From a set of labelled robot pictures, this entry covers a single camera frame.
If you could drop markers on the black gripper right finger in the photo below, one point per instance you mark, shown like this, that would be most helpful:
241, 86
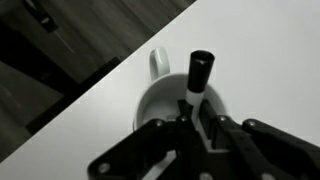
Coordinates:
266, 150

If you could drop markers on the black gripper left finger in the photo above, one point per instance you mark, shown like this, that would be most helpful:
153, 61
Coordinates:
146, 146

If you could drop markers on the red patterned white mug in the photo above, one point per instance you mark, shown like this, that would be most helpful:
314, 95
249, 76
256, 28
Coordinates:
160, 96

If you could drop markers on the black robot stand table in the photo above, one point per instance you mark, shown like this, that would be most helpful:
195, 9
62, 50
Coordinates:
23, 50

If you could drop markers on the black capped white marker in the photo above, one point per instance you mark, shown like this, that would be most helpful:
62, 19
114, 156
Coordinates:
200, 71

